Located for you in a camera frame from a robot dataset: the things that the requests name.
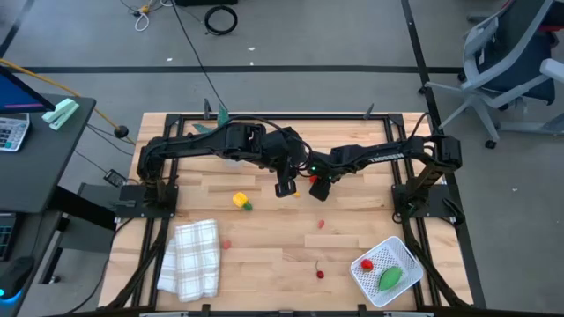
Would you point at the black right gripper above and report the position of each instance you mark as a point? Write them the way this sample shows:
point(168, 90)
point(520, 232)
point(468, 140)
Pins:
point(321, 190)

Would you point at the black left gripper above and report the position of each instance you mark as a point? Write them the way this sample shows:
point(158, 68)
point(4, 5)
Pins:
point(285, 187)

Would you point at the small red toy fruit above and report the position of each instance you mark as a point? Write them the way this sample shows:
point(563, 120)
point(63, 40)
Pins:
point(313, 179)
point(366, 264)

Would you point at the green toy leaf vegetable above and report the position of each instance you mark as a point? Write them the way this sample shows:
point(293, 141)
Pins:
point(390, 278)

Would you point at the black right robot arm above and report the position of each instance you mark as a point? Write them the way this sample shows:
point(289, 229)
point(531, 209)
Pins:
point(383, 156)

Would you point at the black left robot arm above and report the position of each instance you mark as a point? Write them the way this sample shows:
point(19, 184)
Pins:
point(198, 147)

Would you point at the small pink toy piece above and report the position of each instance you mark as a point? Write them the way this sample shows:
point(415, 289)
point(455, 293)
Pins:
point(321, 223)
point(226, 244)

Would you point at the yellow toy vegetable green stem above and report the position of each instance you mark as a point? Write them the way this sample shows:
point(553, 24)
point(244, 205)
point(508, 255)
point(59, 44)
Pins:
point(240, 199)

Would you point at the white plant pot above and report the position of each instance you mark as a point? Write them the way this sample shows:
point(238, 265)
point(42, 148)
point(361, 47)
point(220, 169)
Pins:
point(232, 164)

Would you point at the red toy cherry with stem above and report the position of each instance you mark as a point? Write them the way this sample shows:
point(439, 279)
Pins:
point(320, 274)

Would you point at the green snake plant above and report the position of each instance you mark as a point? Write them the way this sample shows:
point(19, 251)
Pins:
point(223, 115)

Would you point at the white perforated plastic basket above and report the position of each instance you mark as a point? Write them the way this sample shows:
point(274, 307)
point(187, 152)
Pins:
point(374, 290)

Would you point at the white checked cloth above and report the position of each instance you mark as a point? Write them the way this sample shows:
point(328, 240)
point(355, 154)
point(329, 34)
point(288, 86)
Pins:
point(194, 260)

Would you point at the small black power adapter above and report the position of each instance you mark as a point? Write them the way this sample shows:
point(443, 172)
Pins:
point(115, 178)

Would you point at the grey desk base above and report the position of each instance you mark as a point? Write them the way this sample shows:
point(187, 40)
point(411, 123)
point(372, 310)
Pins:
point(83, 246)

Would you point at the grey office chair blue seat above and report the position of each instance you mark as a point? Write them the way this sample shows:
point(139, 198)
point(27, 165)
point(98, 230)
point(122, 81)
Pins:
point(506, 53)

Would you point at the mint green stapler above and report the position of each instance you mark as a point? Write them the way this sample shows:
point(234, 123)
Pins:
point(59, 114)

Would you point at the black side desk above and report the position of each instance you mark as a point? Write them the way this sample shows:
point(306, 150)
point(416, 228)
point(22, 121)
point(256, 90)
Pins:
point(39, 167)

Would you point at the grey desk calculator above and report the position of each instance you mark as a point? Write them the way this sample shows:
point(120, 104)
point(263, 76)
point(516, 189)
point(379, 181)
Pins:
point(12, 132)

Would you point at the black computer mouse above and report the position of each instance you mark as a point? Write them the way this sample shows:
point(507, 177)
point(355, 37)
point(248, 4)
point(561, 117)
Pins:
point(17, 273)

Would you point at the computer monitor blue screen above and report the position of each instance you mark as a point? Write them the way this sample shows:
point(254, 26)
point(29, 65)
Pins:
point(17, 94)

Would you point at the dark computer keyboard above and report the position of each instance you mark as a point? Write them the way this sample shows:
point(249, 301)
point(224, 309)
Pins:
point(5, 238)

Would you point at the black frame clamp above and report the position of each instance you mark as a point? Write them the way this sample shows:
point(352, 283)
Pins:
point(368, 112)
point(207, 110)

